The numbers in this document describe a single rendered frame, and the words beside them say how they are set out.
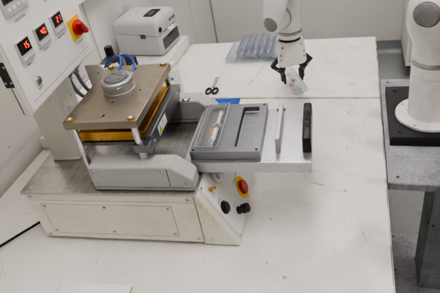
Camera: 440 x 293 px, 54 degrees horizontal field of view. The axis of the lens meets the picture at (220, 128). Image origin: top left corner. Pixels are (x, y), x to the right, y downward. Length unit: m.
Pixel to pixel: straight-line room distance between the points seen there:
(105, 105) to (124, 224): 0.31
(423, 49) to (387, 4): 2.15
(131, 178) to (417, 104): 0.84
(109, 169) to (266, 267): 0.43
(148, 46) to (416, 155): 1.21
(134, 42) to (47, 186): 1.02
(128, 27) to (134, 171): 1.10
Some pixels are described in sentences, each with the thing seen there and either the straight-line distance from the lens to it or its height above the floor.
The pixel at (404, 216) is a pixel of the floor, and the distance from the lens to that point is 2.21.
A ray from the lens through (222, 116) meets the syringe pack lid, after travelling 1.09.
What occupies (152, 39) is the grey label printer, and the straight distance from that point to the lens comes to 1.97.
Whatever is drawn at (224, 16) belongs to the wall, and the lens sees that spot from 3.57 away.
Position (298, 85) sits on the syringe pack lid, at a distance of 1.56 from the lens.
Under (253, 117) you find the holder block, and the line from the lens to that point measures 1.11.
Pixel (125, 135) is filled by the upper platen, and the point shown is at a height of 1.05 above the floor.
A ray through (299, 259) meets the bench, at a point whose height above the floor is 0.75.
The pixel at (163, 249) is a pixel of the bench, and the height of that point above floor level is 0.75.
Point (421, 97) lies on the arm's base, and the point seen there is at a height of 0.87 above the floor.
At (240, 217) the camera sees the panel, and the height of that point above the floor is 0.77.
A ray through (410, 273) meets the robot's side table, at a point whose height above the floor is 0.01.
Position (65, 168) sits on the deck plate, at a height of 0.93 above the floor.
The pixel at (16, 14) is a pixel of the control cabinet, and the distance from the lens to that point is 1.01.
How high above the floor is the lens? 1.60
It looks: 34 degrees down
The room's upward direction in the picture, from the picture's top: 11 degrees counter-clockwise
